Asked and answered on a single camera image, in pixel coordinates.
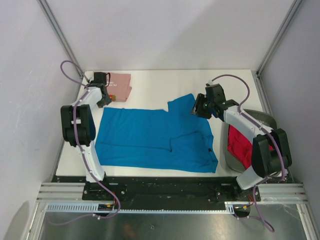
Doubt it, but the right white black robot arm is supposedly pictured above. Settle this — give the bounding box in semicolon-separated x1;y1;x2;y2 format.
191;84;292;201

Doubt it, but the purple cable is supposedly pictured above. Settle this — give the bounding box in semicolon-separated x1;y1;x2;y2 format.
209;74;288;233
46;60;122;227

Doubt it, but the left aluminium frame post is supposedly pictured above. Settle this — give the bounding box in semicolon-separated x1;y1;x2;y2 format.
36;0;79;65

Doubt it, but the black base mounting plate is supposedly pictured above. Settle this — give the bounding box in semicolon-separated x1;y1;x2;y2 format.
52;176;261;211

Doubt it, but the aluminium extrusion rail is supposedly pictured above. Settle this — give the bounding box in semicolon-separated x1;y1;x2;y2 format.
36;182;309;204

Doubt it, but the aluminium frame post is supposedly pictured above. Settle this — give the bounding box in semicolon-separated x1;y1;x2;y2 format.
36;0;79;65
256;0;305;77

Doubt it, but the blue t shirt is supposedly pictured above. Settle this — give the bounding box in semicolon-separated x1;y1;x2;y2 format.
95;93;218;173

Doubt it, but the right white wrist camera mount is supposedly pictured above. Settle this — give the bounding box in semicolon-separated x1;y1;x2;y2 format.
205;80;215;87

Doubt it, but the folded pink printed t shirt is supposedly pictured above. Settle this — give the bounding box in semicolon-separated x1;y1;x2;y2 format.
107;72;132;102

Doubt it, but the right aluminium frame post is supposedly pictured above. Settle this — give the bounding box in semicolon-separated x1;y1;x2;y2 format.
256;0;305;77

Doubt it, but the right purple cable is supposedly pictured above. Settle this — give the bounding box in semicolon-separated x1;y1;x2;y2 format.
209;74;288;233

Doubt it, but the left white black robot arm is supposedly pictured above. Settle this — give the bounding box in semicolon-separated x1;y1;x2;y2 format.
60;72;112;183

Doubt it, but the red t shirt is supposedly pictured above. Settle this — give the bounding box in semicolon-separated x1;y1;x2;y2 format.
227;125;253;170

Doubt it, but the grey plastic basket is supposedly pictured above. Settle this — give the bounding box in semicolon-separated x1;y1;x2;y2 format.
221;109;278;173

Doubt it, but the white slotted cable duct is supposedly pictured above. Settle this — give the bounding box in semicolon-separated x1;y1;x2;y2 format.
45;201;261;215

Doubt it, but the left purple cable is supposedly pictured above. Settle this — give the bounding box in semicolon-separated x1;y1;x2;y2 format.
46;60;122;227

